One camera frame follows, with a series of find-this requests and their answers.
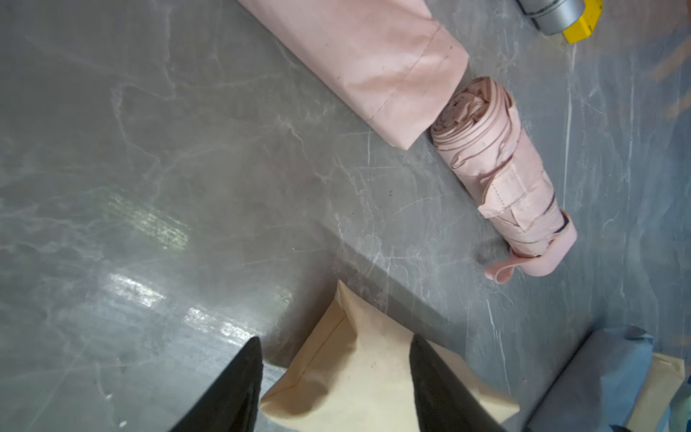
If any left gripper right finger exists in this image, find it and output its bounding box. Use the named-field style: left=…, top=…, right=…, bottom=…
left=410, top=334, right=503, bottom=432

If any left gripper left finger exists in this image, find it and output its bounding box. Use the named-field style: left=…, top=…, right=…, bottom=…
left=171, top=337, right=263, bottom=432

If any cream umbrella sleeve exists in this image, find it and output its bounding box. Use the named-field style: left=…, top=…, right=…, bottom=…
left=258, top=279, right=521, bottom=432

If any pink umbrella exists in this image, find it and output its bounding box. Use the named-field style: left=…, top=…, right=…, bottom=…
left=431, top=77, right=578, bottom=284

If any pink umbrella sleeve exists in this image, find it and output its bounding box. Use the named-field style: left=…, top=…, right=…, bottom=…
left=242, top=0, right=469, bottom=149

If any light blue sleeved umbrella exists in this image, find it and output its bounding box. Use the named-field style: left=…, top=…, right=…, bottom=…
left=525, top=325, right=653, bottom=431

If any pale yellow sleeved umbrella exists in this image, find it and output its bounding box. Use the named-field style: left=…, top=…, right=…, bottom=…
left=625, top=353, right=686, bottom=432

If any silver metal cylinder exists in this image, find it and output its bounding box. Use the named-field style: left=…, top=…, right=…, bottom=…
left=516, top=0, right=586, bottom=36

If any yellow block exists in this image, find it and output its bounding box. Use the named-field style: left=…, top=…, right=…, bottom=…
left=563, top=0, right=603, bottom=44

